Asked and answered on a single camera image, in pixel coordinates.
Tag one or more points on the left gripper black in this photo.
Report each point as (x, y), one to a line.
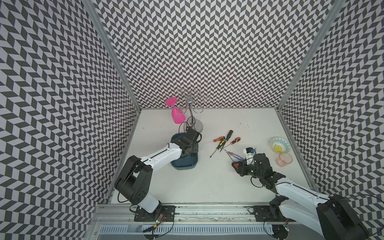
(196, 147)

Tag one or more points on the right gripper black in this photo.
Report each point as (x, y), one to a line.
(241, 166)

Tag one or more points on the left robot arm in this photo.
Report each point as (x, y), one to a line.
(134, 180)

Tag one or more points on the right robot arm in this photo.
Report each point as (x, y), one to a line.
(330, 216)

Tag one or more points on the teal plastic storage box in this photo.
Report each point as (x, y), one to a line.
(188, 162)

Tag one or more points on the black yellow phillips screwdriver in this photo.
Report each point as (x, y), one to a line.
(218, 147)

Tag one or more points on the orange black short screwdriver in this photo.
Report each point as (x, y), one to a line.
(236, 140)

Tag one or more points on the black yellow long screwdriver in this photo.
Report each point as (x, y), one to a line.
(227, 138)

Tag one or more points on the chrome glass holder stand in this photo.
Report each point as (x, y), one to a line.
(191, 102)

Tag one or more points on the pink transparent cup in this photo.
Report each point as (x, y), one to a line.
(284, 159)

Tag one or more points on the pink plastic wine glass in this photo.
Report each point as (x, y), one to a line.
(177, 114)

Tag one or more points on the patterned ceramic bowl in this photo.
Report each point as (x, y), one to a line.
(280, 145)

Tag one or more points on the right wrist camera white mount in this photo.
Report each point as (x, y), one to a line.
(249, 155)

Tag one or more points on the blue transparent handle screwdriver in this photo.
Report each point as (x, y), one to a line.
(235, 157)

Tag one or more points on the small orange handle screwdriver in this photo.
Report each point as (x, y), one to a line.
(217, 140)

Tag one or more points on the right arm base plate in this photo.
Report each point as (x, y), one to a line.
(268, 214)

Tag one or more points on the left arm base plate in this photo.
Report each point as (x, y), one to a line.
(167, 211)

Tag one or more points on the aluminium front rail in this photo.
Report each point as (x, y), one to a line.
(185, 213)

